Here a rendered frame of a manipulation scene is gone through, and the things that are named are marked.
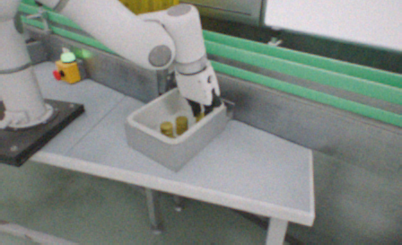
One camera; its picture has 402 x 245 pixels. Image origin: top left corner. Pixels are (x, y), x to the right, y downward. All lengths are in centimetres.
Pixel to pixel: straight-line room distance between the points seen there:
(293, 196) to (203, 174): 21
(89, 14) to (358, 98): 58
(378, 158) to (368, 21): 33
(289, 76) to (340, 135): 18
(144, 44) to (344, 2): 53
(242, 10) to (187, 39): 39
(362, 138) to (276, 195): 24
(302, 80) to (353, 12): 21
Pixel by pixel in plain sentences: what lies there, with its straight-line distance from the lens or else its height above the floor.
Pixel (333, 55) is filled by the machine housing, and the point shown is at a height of 93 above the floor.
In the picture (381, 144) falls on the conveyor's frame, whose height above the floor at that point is 84.
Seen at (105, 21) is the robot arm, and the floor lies 112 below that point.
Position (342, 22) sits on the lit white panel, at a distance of 87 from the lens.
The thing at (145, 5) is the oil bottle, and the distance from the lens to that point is 100.
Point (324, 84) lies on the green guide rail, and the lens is 75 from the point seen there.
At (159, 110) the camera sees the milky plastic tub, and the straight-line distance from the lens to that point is 82.
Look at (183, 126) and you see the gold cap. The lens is 77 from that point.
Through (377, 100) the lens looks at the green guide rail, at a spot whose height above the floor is 93.
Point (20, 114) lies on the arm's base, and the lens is 92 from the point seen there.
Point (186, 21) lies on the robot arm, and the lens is 59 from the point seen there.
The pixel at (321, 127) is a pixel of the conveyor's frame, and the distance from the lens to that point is 78.
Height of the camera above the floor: 125
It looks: 34 degrees down
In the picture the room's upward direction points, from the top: straight up
